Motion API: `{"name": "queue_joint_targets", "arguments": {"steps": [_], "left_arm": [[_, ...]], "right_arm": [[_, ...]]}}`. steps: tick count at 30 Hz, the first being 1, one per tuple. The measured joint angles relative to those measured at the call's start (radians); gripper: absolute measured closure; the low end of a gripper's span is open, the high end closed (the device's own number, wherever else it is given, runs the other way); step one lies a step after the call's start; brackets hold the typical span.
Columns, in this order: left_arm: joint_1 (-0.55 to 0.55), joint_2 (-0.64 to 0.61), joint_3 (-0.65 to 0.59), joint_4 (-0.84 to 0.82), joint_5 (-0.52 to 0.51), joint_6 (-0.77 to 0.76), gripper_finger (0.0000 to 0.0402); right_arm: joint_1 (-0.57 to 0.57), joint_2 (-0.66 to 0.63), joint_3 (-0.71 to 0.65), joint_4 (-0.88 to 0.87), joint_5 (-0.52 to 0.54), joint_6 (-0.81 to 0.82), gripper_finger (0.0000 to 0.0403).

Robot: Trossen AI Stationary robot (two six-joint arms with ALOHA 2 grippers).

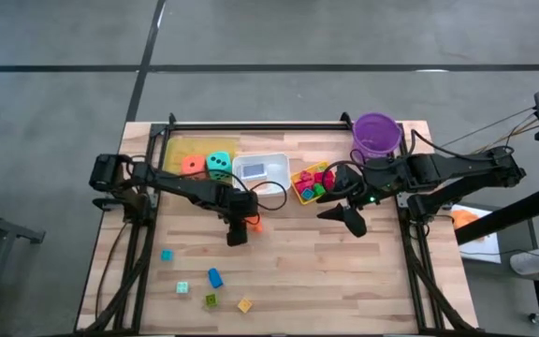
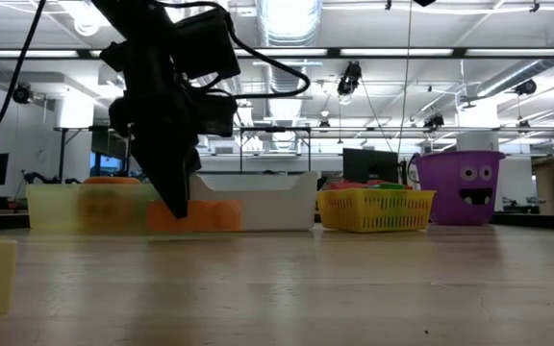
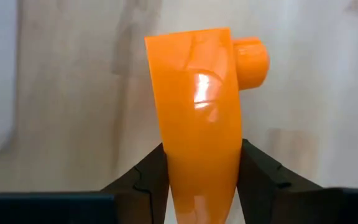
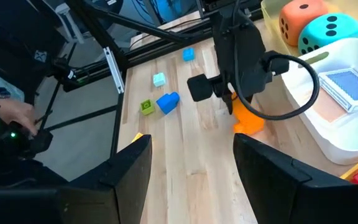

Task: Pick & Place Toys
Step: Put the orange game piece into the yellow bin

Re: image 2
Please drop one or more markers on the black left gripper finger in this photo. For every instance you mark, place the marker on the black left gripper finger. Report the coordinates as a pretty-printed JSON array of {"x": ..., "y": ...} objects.
[
  {"x": 185, "y": 163},
  {"x": 147, "y": 158}
]

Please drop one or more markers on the long orange toy block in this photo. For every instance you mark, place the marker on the long orange toy block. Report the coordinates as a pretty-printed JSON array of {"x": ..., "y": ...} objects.
[{"x": 214, "y": 216}]

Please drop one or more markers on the white plastic bin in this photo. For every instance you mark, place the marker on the white plastic bin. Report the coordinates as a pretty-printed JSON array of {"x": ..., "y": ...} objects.
[{"x": 277, "y": 202}]

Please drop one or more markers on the yellow slotted plastic basket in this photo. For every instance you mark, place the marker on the yellow slotted plastic basket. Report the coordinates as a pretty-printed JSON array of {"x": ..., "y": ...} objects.
[{"x": 375, "y": 211}]

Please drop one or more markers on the black background robot arm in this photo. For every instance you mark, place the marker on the black background robot arm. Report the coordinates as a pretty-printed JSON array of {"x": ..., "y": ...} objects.
[{"x": 41, "y": 177}]

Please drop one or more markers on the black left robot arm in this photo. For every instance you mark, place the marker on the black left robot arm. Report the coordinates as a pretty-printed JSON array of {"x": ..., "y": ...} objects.
[{"x": 133, "y": 19}]

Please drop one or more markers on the yellow translucent plastic tray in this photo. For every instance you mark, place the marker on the yellow translucent plastic tray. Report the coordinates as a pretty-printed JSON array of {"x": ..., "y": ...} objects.
[{"x": 51, "y": 209}]

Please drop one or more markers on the black ceiling spotlight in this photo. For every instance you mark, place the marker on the black ceiling spotlight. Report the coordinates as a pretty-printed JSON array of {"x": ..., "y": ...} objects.
[
  {"x": 434, "y": 121},
  {"x": 526, "y": 87},
  {"x": 21, "y": 93}
]

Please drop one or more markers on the black overhead crossbar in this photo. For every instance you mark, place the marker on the black overhead crossbar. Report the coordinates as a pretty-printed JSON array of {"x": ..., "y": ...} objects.
[{"x": 334, "y": 52}]

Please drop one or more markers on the black computer monitor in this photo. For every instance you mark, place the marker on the black computer monitor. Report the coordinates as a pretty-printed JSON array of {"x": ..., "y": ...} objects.
[{"x": 370, "y": 165}]

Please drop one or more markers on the purple bucket with face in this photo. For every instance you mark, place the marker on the purple bucket with face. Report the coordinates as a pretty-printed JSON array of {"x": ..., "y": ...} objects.
[{"x": 443, "y": 202}]

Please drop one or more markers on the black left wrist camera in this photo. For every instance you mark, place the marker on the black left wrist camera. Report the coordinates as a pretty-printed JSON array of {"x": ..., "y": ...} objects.
[{"x": 207, "y": 43}]

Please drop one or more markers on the black background table frame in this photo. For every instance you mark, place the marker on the black background table frame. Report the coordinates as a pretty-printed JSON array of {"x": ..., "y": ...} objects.
[{"x": 309, "y": 154}]

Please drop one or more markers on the silver ventilation duct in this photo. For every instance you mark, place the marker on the silver ventilation duct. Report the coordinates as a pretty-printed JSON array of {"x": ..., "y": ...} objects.
[{"x": 286, "y": 72}]

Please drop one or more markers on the black hanging camera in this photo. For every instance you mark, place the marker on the black hanging camera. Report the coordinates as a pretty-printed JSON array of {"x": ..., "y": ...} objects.
[{"x": 350, "y": 77}]

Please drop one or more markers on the silver round ceiling duct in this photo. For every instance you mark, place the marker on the silver round ceiling duct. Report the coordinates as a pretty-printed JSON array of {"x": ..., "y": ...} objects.
[{"x": 522, "y": 72}]

